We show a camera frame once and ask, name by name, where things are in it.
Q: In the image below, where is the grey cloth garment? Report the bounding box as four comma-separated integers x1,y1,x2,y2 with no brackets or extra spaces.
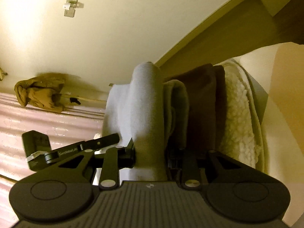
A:
101,61,190,182

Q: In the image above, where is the pink curtain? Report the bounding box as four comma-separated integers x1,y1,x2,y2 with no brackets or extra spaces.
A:
1,93,105,227

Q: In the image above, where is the cream fleece folded blanket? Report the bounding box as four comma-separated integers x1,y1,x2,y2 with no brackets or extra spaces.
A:
217,60,265,172

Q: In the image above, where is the tan jacket hanging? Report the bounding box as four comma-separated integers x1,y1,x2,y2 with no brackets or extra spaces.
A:
14,73,67,113

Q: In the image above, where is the brown folded garment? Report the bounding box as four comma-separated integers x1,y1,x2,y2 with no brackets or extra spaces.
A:
165,64,227,150

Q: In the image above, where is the pink blue checkered quilt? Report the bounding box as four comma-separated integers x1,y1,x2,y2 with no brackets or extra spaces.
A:
238,42,304,188

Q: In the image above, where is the dark wooden bed frame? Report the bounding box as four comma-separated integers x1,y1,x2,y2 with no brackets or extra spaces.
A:
157,0,303,77

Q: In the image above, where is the white wall switch box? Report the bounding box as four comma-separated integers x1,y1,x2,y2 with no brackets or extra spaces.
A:
62,0,84,18

